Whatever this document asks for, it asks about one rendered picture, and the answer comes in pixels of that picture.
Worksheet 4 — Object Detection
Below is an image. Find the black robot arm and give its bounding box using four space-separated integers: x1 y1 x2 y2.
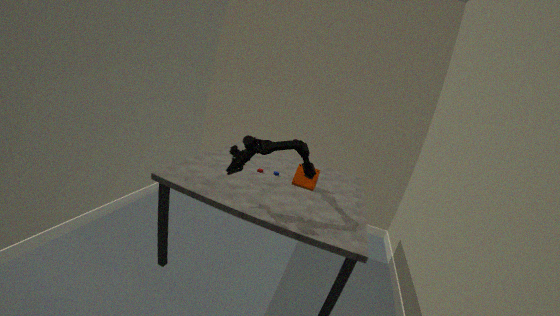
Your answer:
230 135 316 179

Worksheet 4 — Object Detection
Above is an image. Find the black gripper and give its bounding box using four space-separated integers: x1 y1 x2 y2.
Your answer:
226 150 252 175

